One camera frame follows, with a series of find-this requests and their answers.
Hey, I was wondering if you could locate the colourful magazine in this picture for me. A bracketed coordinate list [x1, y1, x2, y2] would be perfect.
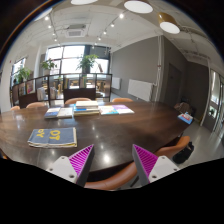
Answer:
[99, 106, 118, 115]

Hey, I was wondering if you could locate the potted plant far left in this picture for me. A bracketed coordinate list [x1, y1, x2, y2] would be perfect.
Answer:
[15, 67, 31, 83]

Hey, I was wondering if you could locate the purple pink magazine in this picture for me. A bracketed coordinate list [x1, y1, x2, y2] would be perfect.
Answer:
[113, 104, 133, 114]

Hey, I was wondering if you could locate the stack of books centre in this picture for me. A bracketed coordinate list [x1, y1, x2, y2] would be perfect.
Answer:
[73, 100, 99, 115]

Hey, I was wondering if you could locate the brown armchair by wall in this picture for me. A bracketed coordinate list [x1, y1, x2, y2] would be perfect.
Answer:
[174, 102, 195, 116]

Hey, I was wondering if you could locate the blue cover book left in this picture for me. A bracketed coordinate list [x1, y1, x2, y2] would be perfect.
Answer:
[44, 107, 60, 119]

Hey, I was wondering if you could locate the white wall radiator large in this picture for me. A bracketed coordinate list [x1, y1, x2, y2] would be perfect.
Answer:
[128, 79, 153, 102]

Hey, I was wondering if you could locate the folded blue yellow towel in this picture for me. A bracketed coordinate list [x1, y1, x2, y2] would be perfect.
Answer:
[28, 127, 77, 148]

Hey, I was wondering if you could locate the round gold ceiling lamp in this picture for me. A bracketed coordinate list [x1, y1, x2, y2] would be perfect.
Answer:
[158, 12, 180, 34]

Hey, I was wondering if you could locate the far orange chair left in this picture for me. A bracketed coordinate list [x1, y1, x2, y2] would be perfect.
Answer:
[26, 102, 48, 108]

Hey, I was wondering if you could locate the far orange chair centre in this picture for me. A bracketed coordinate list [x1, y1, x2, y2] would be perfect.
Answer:
[65, 97, 91, 104]

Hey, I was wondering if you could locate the round ceiling lamp centre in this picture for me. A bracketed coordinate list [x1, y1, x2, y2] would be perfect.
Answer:
[124, 0, 153, 14]

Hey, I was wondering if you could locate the near orange leather chair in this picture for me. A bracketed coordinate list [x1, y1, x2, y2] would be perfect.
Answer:
[85, 136, 190, 190]

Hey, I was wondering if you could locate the potted plant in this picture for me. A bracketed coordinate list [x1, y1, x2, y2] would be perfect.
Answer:
[41, 59, 57, 70]
[76, 54, 98, 73]
[15, 67, 31, 83]

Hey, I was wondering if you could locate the far orange chair leftmost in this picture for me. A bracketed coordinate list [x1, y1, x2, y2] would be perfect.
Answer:
[10, 106, 20, 111]

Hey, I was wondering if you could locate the ceiling air conditioner unit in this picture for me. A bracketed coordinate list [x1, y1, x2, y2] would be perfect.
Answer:
[65, 24, 86, 38]

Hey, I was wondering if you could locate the dark shelving partition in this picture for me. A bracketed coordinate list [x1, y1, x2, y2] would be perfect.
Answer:
[11, 73, 112, 108]

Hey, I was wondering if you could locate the potted plant centre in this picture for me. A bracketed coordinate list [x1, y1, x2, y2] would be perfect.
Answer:
[76, 54, 98, 73]

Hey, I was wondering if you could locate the round ceiling lamp left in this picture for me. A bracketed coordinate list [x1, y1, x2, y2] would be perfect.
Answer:
[71, 0, 98, 5]

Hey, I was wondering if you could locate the white wall radiator small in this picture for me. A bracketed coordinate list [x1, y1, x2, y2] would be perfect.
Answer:
[112, 77, 121, 89]

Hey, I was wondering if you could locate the far orange chair right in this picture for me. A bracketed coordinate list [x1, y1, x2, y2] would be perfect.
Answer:
[112, 98, 133, 103]

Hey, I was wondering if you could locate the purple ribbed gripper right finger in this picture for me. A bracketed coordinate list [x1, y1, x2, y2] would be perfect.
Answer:
[132, 145, 179, 186]

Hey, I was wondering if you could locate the white cover book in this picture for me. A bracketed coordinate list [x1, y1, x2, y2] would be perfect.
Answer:
[57, 107, 73, 118]

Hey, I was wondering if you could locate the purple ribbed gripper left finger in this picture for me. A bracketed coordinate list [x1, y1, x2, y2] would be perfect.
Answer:
[47, 145, 95, 187]

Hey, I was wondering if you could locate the blue book table edge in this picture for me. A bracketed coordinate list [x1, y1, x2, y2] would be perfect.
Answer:
[178, 113, 193, 124]

